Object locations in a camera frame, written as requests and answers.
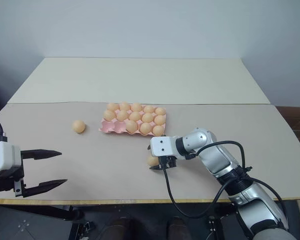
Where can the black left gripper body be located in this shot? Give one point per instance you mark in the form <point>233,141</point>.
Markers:
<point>10,178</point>

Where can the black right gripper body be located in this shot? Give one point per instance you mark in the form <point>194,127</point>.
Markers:
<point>168,162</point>

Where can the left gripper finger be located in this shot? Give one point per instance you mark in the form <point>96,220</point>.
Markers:
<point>40,153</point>
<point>45,187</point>

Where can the brown egg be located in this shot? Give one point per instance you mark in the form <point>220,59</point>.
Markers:
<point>152,160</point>
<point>122,115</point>
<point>131,126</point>
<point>157,130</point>
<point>78,126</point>
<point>136,107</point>
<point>147,117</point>
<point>160,111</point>
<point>134,116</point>
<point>125,106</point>
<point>145,128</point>
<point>148,109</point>
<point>109,115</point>
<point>112,107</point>
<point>159,119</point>

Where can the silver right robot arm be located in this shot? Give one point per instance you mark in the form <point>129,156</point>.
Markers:
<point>215,160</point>

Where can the pink egg tray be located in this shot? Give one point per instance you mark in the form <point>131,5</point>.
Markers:
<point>107,127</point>

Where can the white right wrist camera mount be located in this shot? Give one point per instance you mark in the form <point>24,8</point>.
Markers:
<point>165,146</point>

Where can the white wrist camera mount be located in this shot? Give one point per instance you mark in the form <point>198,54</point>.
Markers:
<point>165,146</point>
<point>2,155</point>

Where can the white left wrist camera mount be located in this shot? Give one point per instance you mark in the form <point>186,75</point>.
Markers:
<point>2,155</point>

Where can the black table frame bar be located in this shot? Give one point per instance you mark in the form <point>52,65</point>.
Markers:
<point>40,212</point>

